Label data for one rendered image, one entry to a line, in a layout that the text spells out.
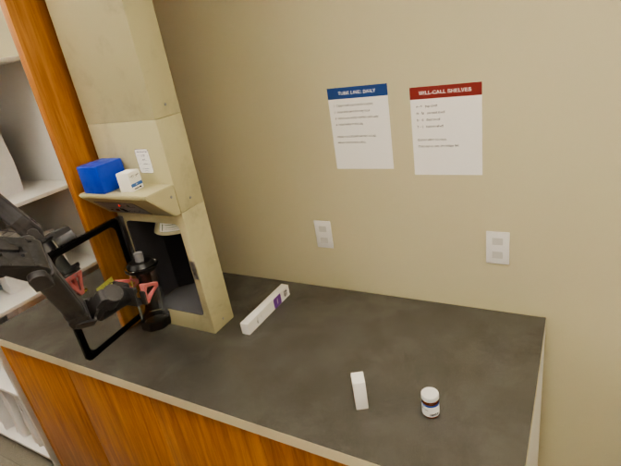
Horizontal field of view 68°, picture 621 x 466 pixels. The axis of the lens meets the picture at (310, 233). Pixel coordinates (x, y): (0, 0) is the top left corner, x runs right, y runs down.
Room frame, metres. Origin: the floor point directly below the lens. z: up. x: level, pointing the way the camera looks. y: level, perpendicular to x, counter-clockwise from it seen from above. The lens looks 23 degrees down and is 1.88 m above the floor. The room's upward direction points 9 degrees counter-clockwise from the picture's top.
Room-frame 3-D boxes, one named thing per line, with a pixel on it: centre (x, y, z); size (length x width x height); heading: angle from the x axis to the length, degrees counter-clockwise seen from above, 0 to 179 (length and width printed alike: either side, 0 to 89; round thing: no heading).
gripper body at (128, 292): (1.30, 0.63, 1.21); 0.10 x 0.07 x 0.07; 59
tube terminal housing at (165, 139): (1.61, 0.47, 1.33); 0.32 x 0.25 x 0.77; 58
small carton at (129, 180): (1.44, 0.53, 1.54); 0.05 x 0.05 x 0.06; 63
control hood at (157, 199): (1.46, 0.56, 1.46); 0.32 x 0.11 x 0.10; 58
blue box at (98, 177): (1.50, 0.63, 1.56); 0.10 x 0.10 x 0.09; 58
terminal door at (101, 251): (1.44, 0.74, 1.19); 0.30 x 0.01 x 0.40; 154
